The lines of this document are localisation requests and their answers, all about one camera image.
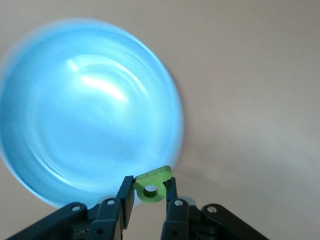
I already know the brown table mat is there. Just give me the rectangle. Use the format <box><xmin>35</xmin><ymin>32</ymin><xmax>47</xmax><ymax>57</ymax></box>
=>
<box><xmin>0</xmin><ymin>0</ymin><xmax>320</xmax><ymax>240</ymax></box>

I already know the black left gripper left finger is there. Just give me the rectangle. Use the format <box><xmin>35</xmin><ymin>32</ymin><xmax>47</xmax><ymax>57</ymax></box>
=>
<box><xmin>7</xmin><ymin>175</ymin><xmax>136</xmax><ymax>240</ymax></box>

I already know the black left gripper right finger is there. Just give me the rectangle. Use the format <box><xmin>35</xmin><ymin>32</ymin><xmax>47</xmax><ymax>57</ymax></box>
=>
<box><xmin>159</xmin><ymin>176</ymin><xmax>270</xmax><ymax>240</ymax></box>

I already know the blue plate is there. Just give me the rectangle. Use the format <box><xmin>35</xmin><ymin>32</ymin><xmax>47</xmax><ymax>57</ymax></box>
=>
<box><xmin>0</xmin><ymin>17</ymin><xmax>186</xmax><ymax>210</ymax></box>

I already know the green lowercase letter with ring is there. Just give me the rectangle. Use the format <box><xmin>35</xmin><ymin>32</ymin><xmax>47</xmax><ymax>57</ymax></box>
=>
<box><xmin>133</xmin><ymin>165</ymin><xmax>174</xmax><ymax>205</ymax></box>

